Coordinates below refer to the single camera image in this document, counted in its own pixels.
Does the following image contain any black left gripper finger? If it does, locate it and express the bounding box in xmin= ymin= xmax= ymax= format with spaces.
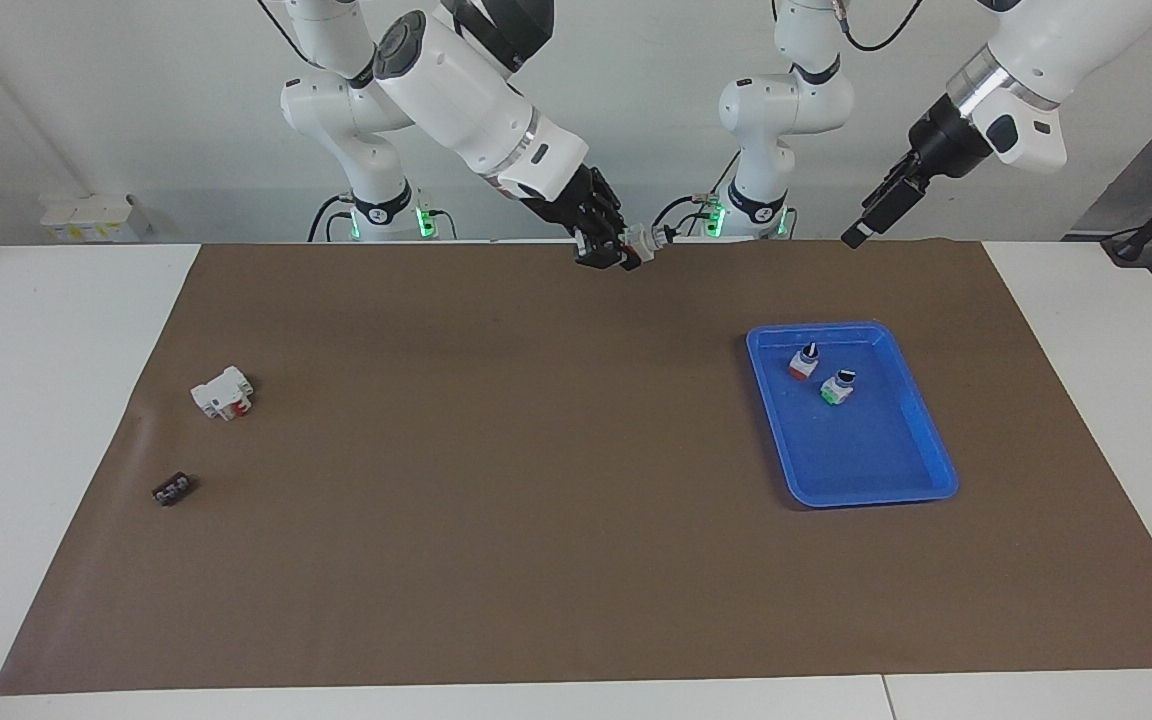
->
xmin=851 ymin=165 xmax=937 ymax=249
xmin=841 ymin=150 xmax=925 ymax=244

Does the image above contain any orange base rotary switch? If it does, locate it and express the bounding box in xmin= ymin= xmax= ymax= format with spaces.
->
xmin=626 ymin=224 xmax=673 ymax=264

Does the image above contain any blue plastic tray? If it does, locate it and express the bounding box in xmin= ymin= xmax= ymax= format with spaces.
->
xmin=746 ymin=321 xmax=960 ymax=509

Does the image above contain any brown table mat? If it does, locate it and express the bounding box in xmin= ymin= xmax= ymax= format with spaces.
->
xmin=0 ymin=238 xmax=1152 ymax=696

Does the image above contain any white circuit breaker block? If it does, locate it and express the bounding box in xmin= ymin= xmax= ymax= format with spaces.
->
xmin=190 ymin=366 xmax=255 ymax=422

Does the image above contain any white box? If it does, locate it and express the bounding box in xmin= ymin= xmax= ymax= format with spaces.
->
xmin=40 ymin=193 xmax=142 ymax=242

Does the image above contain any black left base cable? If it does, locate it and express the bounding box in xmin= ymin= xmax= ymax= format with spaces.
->
xmin=647 ymin=150 xmax=743 ymax=239

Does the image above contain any black base cable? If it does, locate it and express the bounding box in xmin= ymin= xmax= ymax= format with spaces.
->
xmin=647 ymin=150 xmax=743 ymax=239
xmin=307 ymin=195 xmax=353 ymax=242

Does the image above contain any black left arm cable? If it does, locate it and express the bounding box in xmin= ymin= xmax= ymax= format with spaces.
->
xmin=839 ymin=0 xmax=929 ymax=52

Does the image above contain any black right base cable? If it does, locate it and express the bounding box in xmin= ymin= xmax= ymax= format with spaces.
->
xmin=307 ymin=195 xmax=353 ymax=242

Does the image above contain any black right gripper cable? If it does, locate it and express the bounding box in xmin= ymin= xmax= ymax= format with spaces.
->
xmin=256 ymin=0 xmax=315 ymax=71

